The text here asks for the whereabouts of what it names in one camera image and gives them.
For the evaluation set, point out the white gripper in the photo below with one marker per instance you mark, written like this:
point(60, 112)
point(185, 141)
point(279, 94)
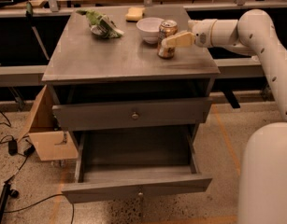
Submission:
point(203, 34)

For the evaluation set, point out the orange soda can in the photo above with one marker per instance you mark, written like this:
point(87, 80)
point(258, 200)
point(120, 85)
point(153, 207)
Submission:
point(166, 29)

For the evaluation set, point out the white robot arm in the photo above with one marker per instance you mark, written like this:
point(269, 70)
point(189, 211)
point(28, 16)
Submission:
point(262, 197)

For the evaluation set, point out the grey upper drawer with knob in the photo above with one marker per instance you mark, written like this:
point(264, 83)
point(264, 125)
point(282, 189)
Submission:
point(132, 114)

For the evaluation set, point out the grey wooden drawer cabinet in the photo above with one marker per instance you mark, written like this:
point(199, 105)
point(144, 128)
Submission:
point(85, 69)

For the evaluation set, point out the grey open lower drawer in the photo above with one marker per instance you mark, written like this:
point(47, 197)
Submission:
point(136, 163)

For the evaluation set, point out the white ceramic bowl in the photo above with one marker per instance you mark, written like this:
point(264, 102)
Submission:
point(149, 29)

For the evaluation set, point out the yellow sponge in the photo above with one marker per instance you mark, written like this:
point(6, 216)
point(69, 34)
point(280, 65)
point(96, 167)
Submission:
point(135, 13)

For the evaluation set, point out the green chip bag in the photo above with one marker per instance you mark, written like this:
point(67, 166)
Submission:
point(100, 24)

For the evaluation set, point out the cardboard box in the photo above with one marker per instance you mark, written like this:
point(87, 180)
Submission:
point(50, 141)

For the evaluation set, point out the black power adapter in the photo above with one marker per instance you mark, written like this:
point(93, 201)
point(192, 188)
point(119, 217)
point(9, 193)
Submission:
point(12, 147)

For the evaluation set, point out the black tripod leg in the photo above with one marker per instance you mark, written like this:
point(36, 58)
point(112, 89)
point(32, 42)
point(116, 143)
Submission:
point(7, 191)

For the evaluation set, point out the grey metal rail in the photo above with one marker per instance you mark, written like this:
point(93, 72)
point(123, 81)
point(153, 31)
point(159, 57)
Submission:
point(19, 76)

